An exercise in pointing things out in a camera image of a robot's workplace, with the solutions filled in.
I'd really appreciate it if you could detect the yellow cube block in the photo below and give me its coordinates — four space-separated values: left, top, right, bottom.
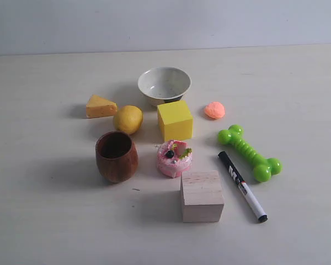
157 100 194 142

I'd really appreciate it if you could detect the pink toy cake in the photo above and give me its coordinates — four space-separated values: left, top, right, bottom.
156 140 192 178

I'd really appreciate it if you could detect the yellow lemon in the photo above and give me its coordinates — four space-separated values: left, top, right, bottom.
113 105 143 135

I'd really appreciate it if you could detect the white speckled ceramic bowl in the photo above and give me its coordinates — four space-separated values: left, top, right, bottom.
137 67 191 107

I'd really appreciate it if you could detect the brown wooden cup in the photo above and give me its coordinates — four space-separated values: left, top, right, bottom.
95 131 138 183

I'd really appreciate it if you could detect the orange cheese wedge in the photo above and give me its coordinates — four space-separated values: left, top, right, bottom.
86 94 118 118

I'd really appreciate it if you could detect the light wooden cube block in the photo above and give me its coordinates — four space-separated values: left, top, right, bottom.
180 171 224 223

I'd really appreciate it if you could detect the black white marker pen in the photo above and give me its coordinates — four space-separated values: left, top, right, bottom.
218 151 268 223

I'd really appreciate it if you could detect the green plastic bone toy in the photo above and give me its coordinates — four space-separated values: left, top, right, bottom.
217 124 282 182

